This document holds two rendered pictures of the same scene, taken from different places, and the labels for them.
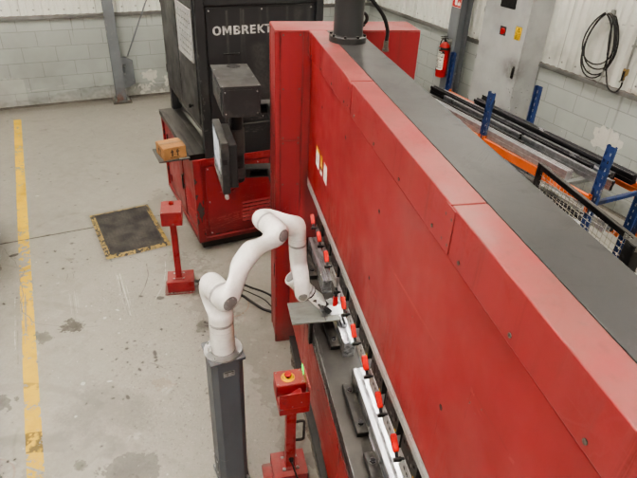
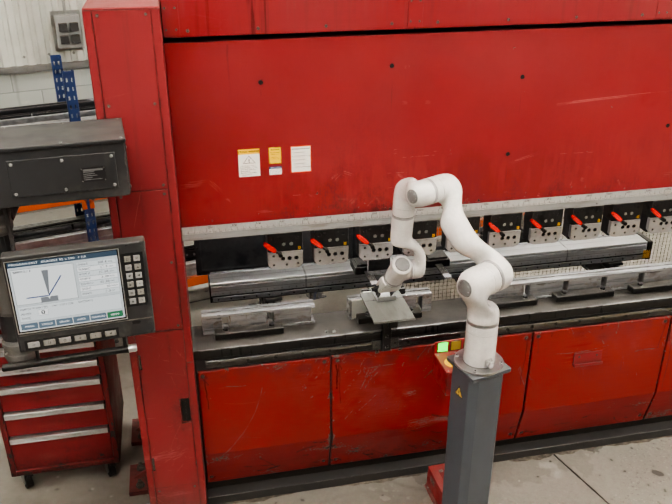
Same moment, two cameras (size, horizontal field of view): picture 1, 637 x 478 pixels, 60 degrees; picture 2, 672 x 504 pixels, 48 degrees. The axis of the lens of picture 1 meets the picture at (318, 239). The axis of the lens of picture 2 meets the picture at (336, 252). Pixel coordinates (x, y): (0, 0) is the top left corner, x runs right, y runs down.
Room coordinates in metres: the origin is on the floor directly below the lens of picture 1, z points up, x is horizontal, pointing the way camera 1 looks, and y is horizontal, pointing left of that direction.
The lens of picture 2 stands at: (2.54, 2.93, 2.66)
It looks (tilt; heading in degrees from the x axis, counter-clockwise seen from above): 26 degrees down; 271
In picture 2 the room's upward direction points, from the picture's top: straight up
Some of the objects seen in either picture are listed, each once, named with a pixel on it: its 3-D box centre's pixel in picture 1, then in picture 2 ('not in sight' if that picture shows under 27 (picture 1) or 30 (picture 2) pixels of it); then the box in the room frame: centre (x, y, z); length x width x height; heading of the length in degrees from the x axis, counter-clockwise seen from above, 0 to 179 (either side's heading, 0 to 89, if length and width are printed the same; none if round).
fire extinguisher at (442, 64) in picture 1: (443, 56); not in sight; (8.02, -1.64, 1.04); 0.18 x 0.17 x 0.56; 27
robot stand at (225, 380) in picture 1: (227, 416); (468, 463); (2.01, 0.45, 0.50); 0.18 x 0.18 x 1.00; 27
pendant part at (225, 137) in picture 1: (226, 155); (81, 289); (3.43, 0.65, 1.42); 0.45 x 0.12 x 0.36; 18
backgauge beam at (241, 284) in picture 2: not in sight; (439, 265); (2.06, -0.52, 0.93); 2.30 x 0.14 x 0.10; 13
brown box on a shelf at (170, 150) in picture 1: (170, 147); not in sight; (4.36, 1.31, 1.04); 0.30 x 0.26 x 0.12; 27
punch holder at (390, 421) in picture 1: (399, 417); (582, 220); (1.43, -0.35, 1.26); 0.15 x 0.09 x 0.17; 13
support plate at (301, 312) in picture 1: (313, 311); (386, 306); (2.35, 0.01, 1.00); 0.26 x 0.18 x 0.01; 103
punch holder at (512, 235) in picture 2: (371, 345); (501, 227); (1.82, -0.26, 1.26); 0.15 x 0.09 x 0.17; 13
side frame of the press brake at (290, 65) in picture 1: (333, 199); (156, 263); (3.37, -0.09, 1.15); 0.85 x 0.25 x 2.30; 103
